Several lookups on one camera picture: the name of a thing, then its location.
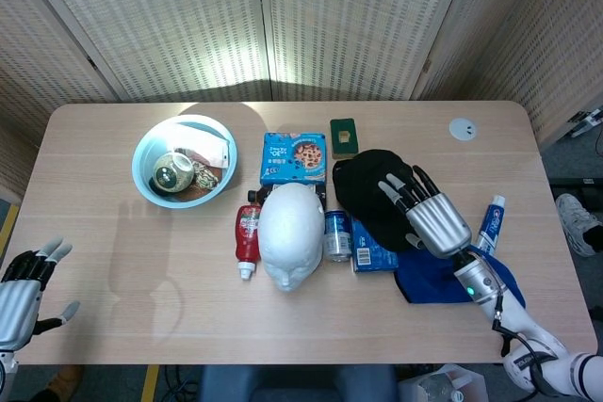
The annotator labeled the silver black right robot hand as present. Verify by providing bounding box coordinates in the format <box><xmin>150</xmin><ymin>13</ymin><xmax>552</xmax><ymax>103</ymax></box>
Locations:
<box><xmin>378</xmin><ymin>165</ymin><xmax>474</xmax><ymax>260</ymax></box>

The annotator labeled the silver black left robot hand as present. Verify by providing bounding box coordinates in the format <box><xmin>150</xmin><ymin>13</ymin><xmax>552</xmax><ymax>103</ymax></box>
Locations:
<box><xmin>0</xmin><ymin>236</ymin><xmax>81</xmax><ymax>352</ymax></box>

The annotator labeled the black baseball cap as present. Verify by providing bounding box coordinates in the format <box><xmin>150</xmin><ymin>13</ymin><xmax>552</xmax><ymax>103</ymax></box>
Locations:
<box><xmin>332</xmin><ymin>149</ymin><xmax>428</xmax><ymax>254</ymax></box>

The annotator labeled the blue Oreo package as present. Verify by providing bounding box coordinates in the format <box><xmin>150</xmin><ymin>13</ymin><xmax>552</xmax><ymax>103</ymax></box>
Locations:
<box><xmin>350</xmin><ymin>215</ymin><xmax>401</xmax><ymax>274</ymax></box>

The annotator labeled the dark green small box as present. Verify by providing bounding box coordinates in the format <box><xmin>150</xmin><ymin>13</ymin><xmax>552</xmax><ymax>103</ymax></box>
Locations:
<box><xmin>329</xmin><ymin>118</ymin><xmax>361</xmax><ymax>161</ymax></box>

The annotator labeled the blue chocolate chip cookie box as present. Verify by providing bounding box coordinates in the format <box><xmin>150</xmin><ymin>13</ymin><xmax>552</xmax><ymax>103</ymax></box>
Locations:
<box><xmin>260</xmin><ymin>132</ymin><xmax>329</xmax><ymax>188</ymax></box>

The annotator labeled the white blue toothpaste tube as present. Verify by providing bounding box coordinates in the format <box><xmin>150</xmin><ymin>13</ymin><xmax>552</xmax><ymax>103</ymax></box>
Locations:
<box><xmin>474</xmin><ymin>194</ymin><xmax>508</xmax><ymax>253</ymax></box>

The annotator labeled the blue cloth with black trim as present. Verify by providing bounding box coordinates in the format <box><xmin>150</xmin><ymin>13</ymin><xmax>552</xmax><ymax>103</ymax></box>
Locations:
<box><xmin>394</xmin><ymin>245</ymin><xmax>527</xmax><ymax>306</ymax></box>

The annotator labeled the brown shoe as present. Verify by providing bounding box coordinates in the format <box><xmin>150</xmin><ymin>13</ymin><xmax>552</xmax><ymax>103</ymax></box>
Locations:
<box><xmin>45</xmin><ymin>363</ymin><xmax>85</xmax><ymax>402</ymax></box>

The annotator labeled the blue drink can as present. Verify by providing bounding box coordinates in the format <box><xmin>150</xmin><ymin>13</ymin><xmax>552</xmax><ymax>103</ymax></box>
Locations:
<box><xmin>322</xmin><ymin>208</ymin><xmax>353</xmax><ymax>264</ymax></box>

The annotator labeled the white sneaker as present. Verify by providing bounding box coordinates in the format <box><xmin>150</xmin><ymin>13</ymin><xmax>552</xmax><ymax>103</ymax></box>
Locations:
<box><xmin>554</xmin><ymin>193</ymin><xmax>602</xmax><ymax>258</ymax></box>

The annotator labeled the white foam mannequin head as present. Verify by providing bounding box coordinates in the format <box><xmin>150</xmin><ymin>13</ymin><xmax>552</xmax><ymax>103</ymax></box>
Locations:
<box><xmin>257</xmin><ymin>183</ymin><xmax>326</xmax><ymax>294</ymax></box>

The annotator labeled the white plastic bag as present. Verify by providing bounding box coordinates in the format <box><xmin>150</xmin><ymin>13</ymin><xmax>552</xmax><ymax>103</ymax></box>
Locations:
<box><xmin>399</xmin><ymin>362</ymin><xmax>486</xmax><ymax>402</ymax></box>

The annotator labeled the light blue plastic bowl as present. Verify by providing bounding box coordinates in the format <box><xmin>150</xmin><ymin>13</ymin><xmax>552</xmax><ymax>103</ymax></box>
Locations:
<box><xmin>131</xmin><ymin>114</ymin><xmax>239</xmax><ymax>210</ymax></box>

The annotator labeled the white power strip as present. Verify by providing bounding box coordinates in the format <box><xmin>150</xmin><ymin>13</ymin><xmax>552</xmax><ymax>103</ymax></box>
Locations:
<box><xmin>567</xmin><ymin>108</ymin><xmax>603</xmax><ymax>138</ymax></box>

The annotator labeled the red ketchup squeeze bottle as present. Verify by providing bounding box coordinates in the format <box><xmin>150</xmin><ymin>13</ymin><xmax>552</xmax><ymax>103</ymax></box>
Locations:
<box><xmin>235</xmin><ymin>203</ymin><xmax>263</xmax><ymax>282</ymax></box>

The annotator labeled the round glass jar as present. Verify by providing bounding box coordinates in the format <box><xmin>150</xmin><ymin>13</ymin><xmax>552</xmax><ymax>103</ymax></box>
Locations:
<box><xmin>152</xmin><ymin>152</ymin><xmax>196</xmax><ymax>194</ymax></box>

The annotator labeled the dark blue chair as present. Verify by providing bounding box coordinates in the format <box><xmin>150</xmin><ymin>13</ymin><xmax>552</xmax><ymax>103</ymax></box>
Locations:
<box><xmin>200</xmin><ymin>364</ymin><xmax>399</xmax><ymax>402</ymax></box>

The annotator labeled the crinkled foil snack wrapper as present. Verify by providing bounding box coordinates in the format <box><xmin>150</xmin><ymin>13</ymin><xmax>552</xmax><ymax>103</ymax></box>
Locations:
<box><xmin>192</xmin><ymin>161</ymin><xmax>220</xmax><ymax>191</ymax></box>

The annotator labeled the white paper packet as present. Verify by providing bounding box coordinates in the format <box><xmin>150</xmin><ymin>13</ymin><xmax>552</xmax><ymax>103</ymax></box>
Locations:
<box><xmin>170</xmin><ymin>130</ymin><xmax>231</xmax><ymax>169</ymax></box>

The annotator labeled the woven folding screen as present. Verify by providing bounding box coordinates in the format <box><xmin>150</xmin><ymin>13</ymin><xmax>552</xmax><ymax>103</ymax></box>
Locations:
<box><xmin>0</xmin><ymin>0</ymin><xmax>603</xmax><ymax>149</ymax></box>

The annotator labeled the white round cable grommet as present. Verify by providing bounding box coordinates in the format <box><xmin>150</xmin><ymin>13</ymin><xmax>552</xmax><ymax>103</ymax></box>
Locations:
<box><xmin>448</xmin><ymin>118</ymin><xmax>480</xmax><ymax>142</ymax></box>

